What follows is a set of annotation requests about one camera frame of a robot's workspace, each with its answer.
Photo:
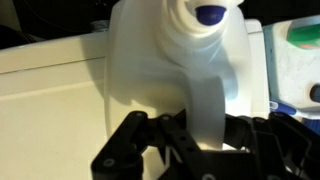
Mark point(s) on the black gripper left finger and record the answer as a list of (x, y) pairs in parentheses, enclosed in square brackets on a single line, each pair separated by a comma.
[(173, 146)]

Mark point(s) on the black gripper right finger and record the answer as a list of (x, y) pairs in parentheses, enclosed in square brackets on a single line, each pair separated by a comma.
[(280, 146)]

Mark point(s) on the large white detergent jug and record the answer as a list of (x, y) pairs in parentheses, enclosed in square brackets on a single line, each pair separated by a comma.
[(150, 66)]

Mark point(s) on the white washing machine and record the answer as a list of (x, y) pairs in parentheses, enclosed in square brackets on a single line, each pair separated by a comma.
[(50, 133)]

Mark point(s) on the dark round disc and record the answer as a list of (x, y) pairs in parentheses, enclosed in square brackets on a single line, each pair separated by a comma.
[(316, 93)]

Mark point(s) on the white appliance with round knob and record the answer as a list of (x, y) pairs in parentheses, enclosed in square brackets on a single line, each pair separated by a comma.
[(293, 73)]

